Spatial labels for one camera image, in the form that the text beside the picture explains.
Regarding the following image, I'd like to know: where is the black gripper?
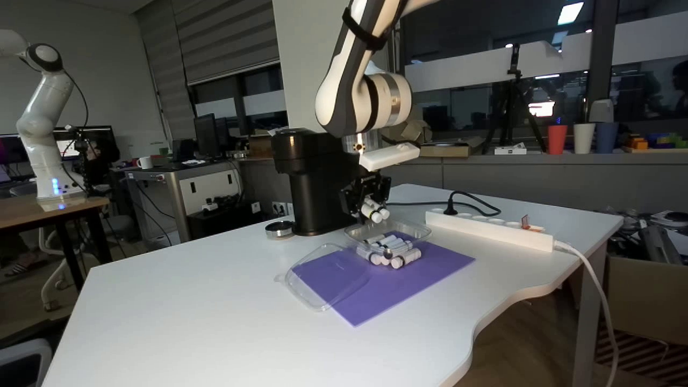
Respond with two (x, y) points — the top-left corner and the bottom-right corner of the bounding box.
(338, 170), (395, 221)

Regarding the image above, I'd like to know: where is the white battery with green end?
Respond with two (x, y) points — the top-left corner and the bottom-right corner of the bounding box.
(370, 198), (394, 221)

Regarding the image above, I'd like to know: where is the clear plastic bowl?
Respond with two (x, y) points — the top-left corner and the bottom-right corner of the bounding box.
(346, 217), (436, 274)

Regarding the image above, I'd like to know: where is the black coffee machine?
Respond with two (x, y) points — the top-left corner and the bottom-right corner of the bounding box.
(273, 127), (370, 239)

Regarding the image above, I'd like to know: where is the open cardboard box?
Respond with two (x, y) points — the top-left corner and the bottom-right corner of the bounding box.
(395, 105), (435, 149)

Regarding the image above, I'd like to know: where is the purple mat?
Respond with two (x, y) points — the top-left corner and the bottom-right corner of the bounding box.
(288, 229), (477, 328)

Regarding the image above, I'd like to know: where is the flat cardboard box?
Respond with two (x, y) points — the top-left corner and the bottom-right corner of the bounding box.
(412, 142), (472, 162)

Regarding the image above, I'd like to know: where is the round metal drip tray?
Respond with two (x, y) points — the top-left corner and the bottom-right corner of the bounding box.
(262, 220), (299, 240)

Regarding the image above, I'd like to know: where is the clear plastic lid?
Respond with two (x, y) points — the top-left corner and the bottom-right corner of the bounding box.
(274, 240), (361, 313)

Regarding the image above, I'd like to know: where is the black computer monitor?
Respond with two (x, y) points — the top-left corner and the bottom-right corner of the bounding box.
(192, 111), (222, 163)

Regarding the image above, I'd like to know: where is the white metal cabinet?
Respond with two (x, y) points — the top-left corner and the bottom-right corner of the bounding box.
(121, 160), (248, 246)

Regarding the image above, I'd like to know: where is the red cup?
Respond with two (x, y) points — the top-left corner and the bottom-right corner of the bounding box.
(546, 123), (569, 157)

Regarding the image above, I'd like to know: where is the white cup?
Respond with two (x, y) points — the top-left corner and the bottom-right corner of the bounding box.
(571, 121), (597, 157)

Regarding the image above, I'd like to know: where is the grey roller blind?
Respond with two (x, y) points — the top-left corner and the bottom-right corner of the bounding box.
(135, 0), (284, 91)

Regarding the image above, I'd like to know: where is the blue cup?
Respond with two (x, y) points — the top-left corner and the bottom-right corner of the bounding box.
(593, 121), (618, 155)

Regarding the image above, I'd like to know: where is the tan chair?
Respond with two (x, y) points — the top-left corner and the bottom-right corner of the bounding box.
(596, 251), (688, 387)

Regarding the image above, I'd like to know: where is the wooden side table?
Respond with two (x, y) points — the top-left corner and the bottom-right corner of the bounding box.
(0, 192), (113, 292)

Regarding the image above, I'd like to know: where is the white chair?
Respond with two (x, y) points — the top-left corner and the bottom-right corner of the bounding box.
(0, 338), (54, 387)

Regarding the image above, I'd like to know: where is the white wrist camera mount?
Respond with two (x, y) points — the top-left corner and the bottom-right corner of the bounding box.
(357, 139), (424, 175)

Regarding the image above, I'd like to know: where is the black plug with cable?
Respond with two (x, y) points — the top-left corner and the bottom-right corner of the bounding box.
(384, 186), (504, 220)

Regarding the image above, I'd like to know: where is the white power strip orange switch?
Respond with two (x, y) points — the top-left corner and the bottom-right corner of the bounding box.
(424, 206), (559, 253)

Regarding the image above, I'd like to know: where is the black camera tripod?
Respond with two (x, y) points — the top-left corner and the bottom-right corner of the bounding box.
(492, 41), (547, 155)

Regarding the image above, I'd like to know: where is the white power strip cable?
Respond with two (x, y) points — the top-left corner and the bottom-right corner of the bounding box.
(550, 239), (624, 387)

